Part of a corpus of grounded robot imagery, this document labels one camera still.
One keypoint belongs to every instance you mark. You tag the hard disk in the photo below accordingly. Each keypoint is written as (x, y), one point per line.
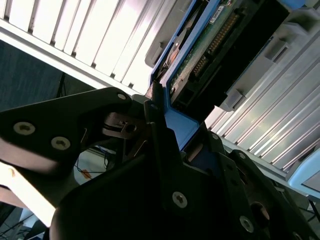
(180, 120)

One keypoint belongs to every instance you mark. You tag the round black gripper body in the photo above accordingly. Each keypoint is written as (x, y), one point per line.
(112, 212)

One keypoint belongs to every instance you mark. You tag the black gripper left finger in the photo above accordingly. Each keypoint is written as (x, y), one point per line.
(37, 145)

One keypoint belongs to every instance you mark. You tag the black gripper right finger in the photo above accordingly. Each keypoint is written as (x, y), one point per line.
(232, 190)

